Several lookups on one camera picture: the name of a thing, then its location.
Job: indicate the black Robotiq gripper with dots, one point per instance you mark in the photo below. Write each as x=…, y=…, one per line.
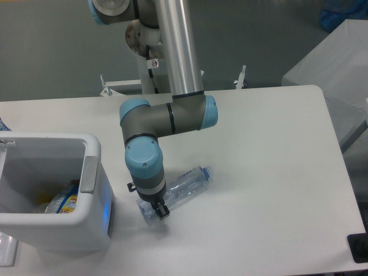
x=157, y=202

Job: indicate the clear crushed plastic bottle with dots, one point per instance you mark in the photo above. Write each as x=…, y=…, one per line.
x=182, y=189

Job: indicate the blue snack wrapper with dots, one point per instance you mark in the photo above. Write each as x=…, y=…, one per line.
x=65, y=201

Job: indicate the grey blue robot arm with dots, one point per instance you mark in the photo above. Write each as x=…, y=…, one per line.
x=190, y=109

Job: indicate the yellow white trash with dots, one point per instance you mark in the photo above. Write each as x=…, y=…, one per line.
x=43, y=201

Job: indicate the white trash can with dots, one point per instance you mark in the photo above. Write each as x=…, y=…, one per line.
x=33, y=162

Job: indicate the blue patterned object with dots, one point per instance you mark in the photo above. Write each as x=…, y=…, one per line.
x=3, y=126

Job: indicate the grey covered side table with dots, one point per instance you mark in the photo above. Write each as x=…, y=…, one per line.
x=338, y=65

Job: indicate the blue plastic bag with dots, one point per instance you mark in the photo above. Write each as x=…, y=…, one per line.
x=334, y=13

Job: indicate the white pedestal foot bracket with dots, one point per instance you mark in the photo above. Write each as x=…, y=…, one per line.
x=112, y=88

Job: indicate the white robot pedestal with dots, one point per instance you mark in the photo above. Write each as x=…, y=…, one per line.
x=146, y=45

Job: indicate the black clamp mount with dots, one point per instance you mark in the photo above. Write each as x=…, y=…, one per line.
x=358, y=247

